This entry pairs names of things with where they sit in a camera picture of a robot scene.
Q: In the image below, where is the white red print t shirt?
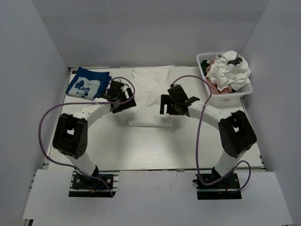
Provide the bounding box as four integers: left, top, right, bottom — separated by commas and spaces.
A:
128, 65, 172, 128

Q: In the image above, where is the pink t shirt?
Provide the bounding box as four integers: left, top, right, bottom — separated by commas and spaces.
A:
205, 59, 235, 95

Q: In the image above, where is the white black print t shirt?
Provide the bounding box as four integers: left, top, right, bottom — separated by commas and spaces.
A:
206, 50, 251, 93

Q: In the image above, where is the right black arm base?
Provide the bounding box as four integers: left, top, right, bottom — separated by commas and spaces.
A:
192, 173, 242, 200

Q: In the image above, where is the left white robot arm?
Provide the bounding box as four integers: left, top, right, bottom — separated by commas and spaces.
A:
53, 79, 136, 188

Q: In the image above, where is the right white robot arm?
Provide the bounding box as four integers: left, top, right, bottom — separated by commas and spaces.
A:
159, 85, 257, 188

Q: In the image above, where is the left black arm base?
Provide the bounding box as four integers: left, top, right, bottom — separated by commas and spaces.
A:
69, 171, 119, 198

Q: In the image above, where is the folded blue t shirt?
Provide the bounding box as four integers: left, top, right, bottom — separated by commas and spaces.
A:
65, 67, 112, 100

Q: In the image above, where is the dark green t shirt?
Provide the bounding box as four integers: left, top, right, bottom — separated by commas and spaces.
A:
200, 60, 210, 76

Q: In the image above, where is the white plastic laundry basket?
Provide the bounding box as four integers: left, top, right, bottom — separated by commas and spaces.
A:
196, 52, 253, 103

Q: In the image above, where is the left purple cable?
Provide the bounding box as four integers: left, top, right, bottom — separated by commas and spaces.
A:
37, 76, 136, 197

